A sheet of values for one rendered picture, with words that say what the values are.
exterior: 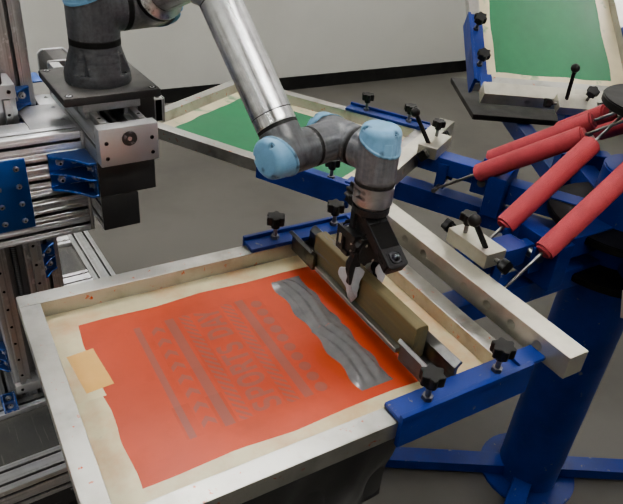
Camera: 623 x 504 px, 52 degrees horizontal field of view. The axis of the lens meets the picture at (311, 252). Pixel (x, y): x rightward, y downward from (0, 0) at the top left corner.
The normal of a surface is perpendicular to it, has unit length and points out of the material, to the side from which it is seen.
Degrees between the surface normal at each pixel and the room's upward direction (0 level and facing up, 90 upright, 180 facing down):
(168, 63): 90
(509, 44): 32
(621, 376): 0
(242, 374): 0
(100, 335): 0
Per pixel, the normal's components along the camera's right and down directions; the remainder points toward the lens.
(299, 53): 0.50, 0.50
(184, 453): 0.08, -0.84
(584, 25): 0.07, -0.43
